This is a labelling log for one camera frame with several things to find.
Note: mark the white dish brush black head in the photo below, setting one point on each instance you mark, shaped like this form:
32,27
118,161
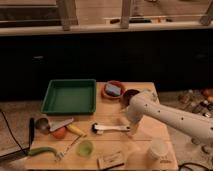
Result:
100,129

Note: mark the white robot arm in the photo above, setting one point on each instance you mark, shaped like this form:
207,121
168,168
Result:
140,103

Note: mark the green plastic tray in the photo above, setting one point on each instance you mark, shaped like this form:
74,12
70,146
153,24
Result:
70,97

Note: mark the blue sponge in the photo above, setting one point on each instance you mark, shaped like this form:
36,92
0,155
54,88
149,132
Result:
112,90

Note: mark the orange bowl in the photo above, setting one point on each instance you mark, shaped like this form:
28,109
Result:
114,82

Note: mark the dark brown bowl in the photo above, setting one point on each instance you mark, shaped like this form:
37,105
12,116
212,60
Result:
125,99

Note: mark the green small cup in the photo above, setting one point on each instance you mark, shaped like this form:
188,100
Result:
85,148

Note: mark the orange fruit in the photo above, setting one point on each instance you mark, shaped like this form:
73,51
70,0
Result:
59,133

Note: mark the wooden block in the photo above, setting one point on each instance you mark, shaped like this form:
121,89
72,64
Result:
109,161

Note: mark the white cup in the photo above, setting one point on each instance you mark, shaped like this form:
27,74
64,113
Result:
158,148

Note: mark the small fork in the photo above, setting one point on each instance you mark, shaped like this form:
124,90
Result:
71,144

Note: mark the spice bottles group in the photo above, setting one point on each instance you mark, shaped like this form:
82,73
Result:
192,102

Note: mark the knife with yellow handle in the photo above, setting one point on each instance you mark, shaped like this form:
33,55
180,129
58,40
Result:
69,125

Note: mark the metal measuring cup black handle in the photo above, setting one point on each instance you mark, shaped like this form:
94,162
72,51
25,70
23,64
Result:
42,125

